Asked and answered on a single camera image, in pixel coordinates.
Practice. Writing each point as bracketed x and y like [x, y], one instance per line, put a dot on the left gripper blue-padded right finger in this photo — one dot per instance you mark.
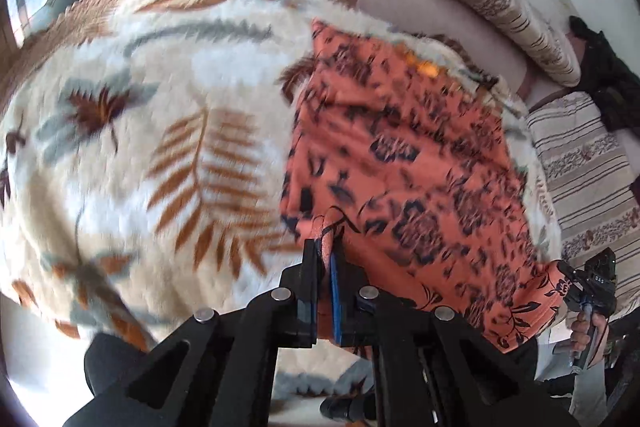
[429, 368]

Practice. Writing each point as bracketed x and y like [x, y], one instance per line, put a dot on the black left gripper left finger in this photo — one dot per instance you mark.
[214, 370]

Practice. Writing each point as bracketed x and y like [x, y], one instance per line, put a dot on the orange black floral garment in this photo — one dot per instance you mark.
[394, 161]

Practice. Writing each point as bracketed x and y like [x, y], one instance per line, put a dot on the black clothing heap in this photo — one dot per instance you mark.
[607, 80]

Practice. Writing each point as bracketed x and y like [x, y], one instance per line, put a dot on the person's right hand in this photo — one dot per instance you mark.
[590, 334]

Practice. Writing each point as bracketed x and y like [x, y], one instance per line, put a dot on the striped floral pillow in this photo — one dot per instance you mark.
[589, 179]

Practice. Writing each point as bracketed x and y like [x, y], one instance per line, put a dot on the cream leaf-pattern fleece blanket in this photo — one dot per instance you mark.
[143, 151]

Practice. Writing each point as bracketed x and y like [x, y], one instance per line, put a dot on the pink quilted bed sheet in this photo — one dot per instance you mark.
[487, 47]

